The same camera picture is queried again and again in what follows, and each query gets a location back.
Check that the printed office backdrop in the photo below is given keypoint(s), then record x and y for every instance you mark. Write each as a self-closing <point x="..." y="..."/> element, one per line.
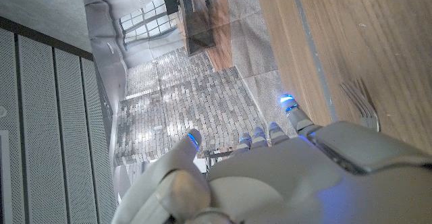
<point x="202" y="92"/>

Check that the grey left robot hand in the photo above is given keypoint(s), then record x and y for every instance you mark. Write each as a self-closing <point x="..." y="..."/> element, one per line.
<point x="276" y="187"/>

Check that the perforated grey metal panel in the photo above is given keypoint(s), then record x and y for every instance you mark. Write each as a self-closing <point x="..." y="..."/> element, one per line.
<point x="44" y="133"/>

